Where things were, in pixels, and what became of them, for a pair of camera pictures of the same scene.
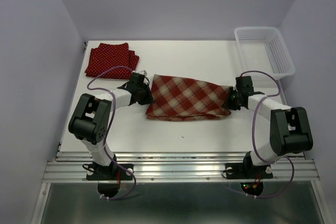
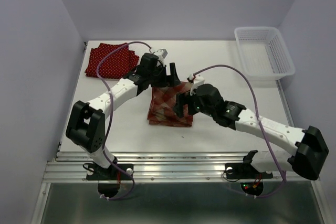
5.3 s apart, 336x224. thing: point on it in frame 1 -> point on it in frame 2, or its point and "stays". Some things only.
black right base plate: (247, 171) stays
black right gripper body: (231, 101) -> (199, 107)
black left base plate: (113, 172) stays
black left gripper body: (145, 97) -> (158, 78)
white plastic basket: (263, 49) stays
